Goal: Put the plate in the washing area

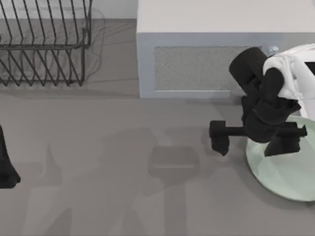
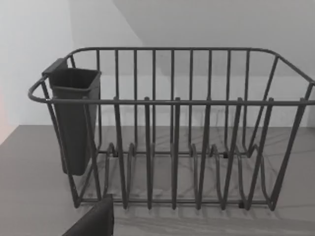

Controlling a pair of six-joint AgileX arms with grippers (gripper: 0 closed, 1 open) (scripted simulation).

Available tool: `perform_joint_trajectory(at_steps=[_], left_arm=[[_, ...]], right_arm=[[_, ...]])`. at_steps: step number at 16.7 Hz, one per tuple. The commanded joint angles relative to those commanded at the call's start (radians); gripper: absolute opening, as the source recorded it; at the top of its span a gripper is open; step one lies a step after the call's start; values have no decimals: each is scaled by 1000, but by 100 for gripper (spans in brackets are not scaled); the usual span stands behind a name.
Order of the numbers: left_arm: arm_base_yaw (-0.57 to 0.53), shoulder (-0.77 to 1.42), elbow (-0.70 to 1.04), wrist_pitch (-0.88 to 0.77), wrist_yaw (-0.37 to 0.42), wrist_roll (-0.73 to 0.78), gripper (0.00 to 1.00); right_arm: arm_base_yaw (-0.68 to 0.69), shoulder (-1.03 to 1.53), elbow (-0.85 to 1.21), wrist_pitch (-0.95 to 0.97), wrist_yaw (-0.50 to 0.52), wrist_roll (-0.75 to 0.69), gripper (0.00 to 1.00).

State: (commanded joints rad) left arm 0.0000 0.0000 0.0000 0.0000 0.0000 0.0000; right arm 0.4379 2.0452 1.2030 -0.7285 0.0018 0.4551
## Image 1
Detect pale green plate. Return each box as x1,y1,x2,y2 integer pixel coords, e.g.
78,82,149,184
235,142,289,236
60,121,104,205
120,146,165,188
245,115,315,203

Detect pale grey cabinet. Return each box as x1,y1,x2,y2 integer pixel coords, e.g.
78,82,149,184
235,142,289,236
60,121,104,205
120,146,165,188
136,0,315,100

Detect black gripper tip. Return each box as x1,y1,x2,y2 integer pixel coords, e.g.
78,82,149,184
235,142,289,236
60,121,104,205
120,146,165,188
0,125,22,190

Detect dark wire dish rack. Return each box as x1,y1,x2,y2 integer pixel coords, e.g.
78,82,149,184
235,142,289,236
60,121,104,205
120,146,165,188
0,0,93,88

